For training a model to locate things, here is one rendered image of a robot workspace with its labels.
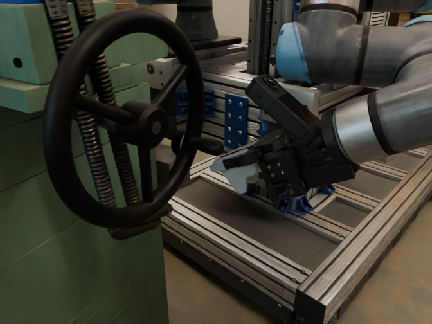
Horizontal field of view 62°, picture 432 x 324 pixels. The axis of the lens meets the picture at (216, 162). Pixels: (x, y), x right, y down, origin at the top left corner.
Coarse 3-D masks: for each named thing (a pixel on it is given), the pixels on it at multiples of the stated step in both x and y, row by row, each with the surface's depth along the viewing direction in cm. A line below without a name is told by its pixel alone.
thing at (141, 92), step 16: (128, 96) 70; (144, 96) 74; (16, 128) 52; (32, 128) 54; (0, 144) 50; (16, 144) 52; (32, 144) 55; (80, 144) 62; (0, 160) 51; (16, 160) 53; (32, 160) 55; (0, 176) 51; (16, 176) 54; (32, 176) 56
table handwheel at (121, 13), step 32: (96, 32) 38; (128, 32) 41; (160, 32) 46; (64, 64) 36; (192, 64) 53; (64, 96) 36; (160, 96) 50; (192, 96) 57; (64, 128) 37; (128, 128) 46; (160, 128) 48; (192, 128) 59; (64, 160) 38; (192, 160) 59; (64, 192) 39; (160, 192) 55; (96, 224) 45; (128, 224) 49
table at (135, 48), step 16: (128, 48) 67; (144, 48) 70; (160, 48) 74; (128, 64) 55; (0, 80) 46; (16, 80) 46; (112, 80) 53; (128, 80) 56; (0, 96) 45; (16, 96) 43; (32, 96) 43; (32, 112) 43
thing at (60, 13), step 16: (48, 0) 41; (64, 0) 42; (80, 0) 44; (48, 16) 42; (64, 16) 42; (80, 16) 45; (64, 32) 43; (64, 48) 43; (96, 64) 48; (96, 80) 49; (112, 96) 51; (80, 112) 47; (80, 128) 48; (96, 128) 49; (96, 144) 50; (112, 144) 54; (96, 160) 51; (128, 160) 56; (96, 176) 52; (128, 176) 56; (96, 192) 53; (112, 192) 54; (128, 192) 58; (144, 224) 65
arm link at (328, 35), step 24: (312, 0) 45; (336, 0) 44; (288, 24) 47; (312, 24) 45; (336, 24) 44; (288, 48) 46; (312, 48) 45; (336, 48) 44; (360, 48) 43; (288, 72) 48; (312, 72) 46; (336, 72) 45; (360, 72) 44
